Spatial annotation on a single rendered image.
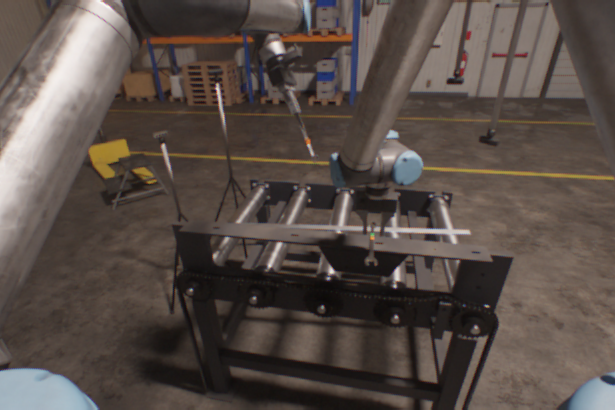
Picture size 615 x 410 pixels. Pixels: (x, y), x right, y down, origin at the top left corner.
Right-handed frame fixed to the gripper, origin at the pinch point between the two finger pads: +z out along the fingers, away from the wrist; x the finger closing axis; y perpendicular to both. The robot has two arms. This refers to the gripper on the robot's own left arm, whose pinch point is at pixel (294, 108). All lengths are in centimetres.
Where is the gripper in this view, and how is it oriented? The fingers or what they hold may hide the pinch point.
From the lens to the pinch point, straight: 121.9
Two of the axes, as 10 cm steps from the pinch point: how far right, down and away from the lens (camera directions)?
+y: -8.7, 3.1, 3.7
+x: -3.0, 2.5, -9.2
